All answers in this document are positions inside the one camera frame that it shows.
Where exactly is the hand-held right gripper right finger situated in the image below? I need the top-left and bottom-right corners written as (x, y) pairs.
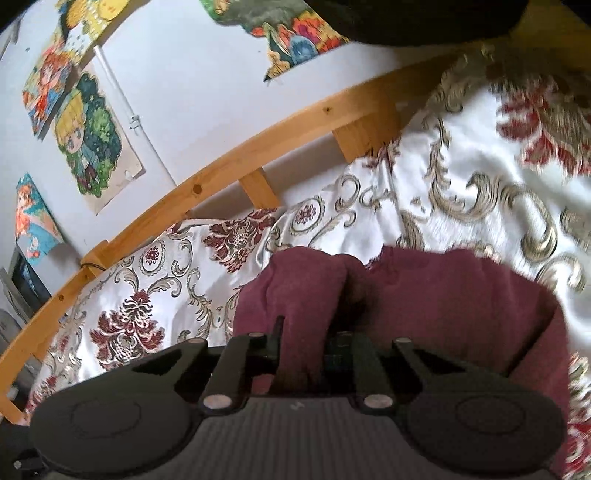
top-left (324, 331), bottom-right (463, 412)

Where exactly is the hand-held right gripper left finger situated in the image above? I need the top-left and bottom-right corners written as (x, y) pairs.
top-left (131, 316), bottom-right (284, 415)

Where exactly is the yellow wall poster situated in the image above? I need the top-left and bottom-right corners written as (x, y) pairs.
top-left (54, 0), bottom-right (123, 26)

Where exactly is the red and blue cartoon poster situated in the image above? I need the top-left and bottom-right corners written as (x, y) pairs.
top-left (22, 34), bottom-right (77, 140)

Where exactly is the large torn colourful wall poster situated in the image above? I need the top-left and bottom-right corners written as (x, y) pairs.
top-left (199, 0), bottom-right (352, 83)

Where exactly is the grey appliance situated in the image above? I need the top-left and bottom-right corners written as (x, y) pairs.
top-left (0, 244), bottom-right (52, 354)

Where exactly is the black cloth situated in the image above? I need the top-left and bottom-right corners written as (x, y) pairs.
top-left (307, 0), bottom-right (532, 47)

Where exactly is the orange and teal cartoon poster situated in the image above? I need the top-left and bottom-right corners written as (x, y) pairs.
top-left (15, 173), bottom-right (65, 265)

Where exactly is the maroon knit sweater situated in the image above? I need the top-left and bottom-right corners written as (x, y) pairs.
top-left (233, 246), bottom-right (573, 479)

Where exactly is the white floral bedspread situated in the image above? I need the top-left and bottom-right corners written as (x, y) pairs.
top-left (25, 39), bottom-right (591, 480)

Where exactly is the wooden bed frame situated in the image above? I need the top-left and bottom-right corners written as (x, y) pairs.
top-left (0, 0), bottom-right (591, 425)

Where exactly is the green cartoon wall poster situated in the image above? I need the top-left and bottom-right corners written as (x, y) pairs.
top-left (54, 65), bottom-right (146, 216)

